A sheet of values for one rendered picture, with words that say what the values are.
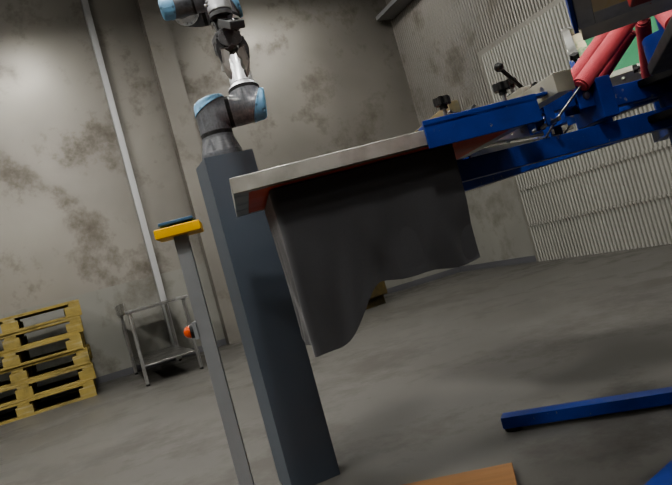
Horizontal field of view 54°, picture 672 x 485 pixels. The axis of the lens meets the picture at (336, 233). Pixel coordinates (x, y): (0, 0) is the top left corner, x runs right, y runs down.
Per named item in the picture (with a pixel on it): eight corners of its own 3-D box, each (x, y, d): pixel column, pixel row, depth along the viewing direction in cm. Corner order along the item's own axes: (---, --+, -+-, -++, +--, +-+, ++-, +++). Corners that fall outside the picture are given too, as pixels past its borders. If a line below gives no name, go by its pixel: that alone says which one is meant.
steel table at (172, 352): (183, 359, 804) (166, 292, 807) (206, 367, 652) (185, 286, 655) (132, 375, 781) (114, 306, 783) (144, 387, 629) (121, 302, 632)
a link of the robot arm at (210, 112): (202, 140, 245) (193, 105, 246) (237, 131, 246) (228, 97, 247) (198, 134, 233) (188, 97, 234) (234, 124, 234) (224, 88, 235)
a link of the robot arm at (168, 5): (169, 2, 251) (153, -10, 204) (197, -4, 252) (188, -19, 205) (178, 33, 255) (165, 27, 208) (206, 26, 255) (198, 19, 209)
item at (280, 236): (314, 360, 158) (268, 189, 160) (299, 342, 203) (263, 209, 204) (326, 356, 159) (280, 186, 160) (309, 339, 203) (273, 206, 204)
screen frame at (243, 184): (233, 194, 152) (228, 178, 152) (237, 217, 209) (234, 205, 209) (541, 116, 163) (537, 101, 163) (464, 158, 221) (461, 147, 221)
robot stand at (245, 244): (279, 482, 241) (195, 169, 244) (323, 464, 247) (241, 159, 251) (293, 493, 224) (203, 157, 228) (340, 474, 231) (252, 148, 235)
